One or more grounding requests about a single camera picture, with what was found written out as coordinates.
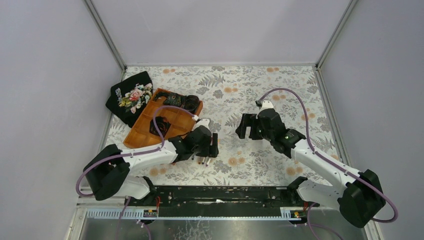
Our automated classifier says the rolled dark tie back right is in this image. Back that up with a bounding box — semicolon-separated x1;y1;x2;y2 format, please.
182;95;200;114

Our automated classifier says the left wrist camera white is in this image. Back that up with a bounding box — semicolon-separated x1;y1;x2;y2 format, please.
192;115;211;131

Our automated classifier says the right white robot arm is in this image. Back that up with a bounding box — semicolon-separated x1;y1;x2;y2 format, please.
235;108;386;228

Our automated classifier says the black floral embroidered cloth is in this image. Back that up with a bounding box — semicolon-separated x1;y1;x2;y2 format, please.
105;71;153;128

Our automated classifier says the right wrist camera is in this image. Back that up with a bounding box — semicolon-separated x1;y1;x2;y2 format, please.
255;100;275;113

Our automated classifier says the floral table mat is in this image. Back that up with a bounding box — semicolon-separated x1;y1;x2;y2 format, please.
125;66;339;186

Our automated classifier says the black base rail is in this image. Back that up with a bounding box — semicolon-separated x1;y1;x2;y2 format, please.
129;185;312;218

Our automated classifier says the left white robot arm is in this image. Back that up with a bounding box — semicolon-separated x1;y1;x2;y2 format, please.
81;125;219;201

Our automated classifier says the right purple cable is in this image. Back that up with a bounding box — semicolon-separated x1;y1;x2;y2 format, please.
255;87;399;240

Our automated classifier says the rolled dark tie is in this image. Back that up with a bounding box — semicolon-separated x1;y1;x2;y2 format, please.
182;95;200;114
154;91;185;107

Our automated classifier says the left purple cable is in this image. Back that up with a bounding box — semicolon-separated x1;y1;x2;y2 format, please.
75;105;201;240

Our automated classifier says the purple cable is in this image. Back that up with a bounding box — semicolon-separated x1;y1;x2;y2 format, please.
75;105;201;240
255;87;399;240

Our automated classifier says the orange wooden divided tray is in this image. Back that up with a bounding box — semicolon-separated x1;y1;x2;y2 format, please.
123;88;203;149

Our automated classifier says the rolled dark tie back left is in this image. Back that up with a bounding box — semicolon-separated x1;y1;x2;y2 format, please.
154;91;185;107

